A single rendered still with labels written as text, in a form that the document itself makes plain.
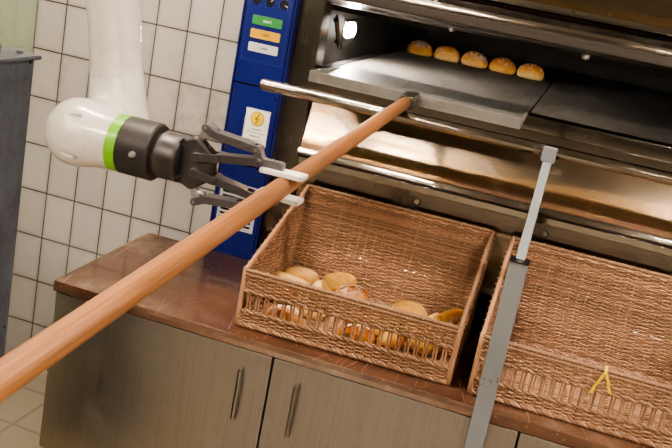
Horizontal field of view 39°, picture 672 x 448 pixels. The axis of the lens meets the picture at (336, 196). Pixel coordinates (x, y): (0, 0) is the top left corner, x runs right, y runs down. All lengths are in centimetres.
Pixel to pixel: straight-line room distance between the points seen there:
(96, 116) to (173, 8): 137
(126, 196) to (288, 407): 97
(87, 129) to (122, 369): 112
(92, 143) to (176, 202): 144
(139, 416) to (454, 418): 82
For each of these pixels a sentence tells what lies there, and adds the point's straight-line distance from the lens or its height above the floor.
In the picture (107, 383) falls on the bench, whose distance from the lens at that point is 256.
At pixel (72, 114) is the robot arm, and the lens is 153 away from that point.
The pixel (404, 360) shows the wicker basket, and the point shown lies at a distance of 230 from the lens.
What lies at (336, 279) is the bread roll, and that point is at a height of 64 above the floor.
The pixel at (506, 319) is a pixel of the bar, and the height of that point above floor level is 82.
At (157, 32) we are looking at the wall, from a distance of 289.
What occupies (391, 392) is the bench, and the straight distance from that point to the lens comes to 227.
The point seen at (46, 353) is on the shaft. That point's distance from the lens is 85.
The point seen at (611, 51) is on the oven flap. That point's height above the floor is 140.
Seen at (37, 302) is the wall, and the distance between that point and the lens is 328.
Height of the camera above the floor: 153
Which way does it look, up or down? 15 degrees down
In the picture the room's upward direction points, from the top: 11 degrees clockwise
